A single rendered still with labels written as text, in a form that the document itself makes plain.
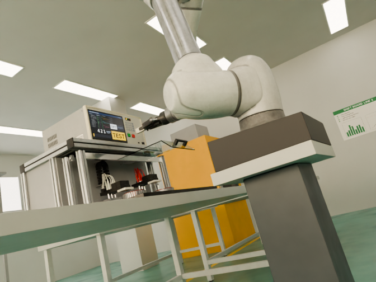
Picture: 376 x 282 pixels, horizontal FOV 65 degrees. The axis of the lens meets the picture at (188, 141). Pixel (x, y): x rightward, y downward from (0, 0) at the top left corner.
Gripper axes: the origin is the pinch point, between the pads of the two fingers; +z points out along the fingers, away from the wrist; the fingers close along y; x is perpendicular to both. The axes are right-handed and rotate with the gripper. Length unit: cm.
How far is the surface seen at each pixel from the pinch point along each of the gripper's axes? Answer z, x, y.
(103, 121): 9.4, 5.8, -18.4
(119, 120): 9.4, 8.6, -5.4
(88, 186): 5.6, -30.4, -38.8
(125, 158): 5.9, -16.0, -11.1
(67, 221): -30, -48, -77
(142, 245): 272, -78, 288
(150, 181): 1.6, -29.9, 0.4
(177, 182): 196, 14, 326
